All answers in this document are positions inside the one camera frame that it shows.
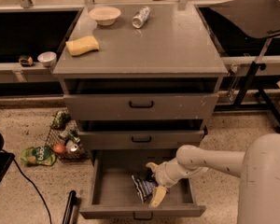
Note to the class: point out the black tray stand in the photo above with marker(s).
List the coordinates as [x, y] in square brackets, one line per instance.
[247, 36]

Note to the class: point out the silver can in basket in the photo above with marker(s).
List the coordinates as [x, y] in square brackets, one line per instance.
[71, 146]

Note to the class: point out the green chip bag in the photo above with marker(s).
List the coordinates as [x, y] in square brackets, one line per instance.
[60, 119]

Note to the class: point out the grey drawer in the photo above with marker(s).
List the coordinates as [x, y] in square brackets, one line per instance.
[142, 134]
[142, 98]
[113, 193]

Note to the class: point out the green bottle in basket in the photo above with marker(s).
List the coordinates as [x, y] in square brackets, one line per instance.
[70, 133]

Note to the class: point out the wire basket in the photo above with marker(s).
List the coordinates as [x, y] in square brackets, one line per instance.
[54, 139]

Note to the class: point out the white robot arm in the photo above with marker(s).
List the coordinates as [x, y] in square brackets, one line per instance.
[258, 169]

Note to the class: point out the grey top drawer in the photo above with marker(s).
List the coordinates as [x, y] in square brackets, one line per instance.
[142, 98]

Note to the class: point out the blue chip bag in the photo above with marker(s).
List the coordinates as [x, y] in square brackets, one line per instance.
[144, 187]

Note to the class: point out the yellow sponge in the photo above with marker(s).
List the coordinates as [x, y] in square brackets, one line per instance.
[82, 45]

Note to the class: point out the grey middle drawer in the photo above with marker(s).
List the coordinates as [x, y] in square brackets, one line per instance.
[142, 134]

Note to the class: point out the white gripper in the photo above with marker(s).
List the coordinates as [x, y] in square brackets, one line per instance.
[161, 174]

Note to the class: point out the grey bottom drawer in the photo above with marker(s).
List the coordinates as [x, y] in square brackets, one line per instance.
[113, 193]

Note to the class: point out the green snack pouch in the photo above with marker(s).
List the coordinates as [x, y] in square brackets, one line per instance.
[38, 156]

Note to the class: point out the red apple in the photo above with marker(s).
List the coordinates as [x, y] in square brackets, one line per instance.
[59, 148]

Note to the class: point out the grey drawer cabinet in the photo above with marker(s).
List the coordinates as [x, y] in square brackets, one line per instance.
[173, 43]

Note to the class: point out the black bar on floor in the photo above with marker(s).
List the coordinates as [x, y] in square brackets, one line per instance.
[72, 208]

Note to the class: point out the small white cup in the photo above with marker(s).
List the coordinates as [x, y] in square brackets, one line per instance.
[47, 58]

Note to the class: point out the beige bowl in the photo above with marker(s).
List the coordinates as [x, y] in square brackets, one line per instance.
[105, 16]

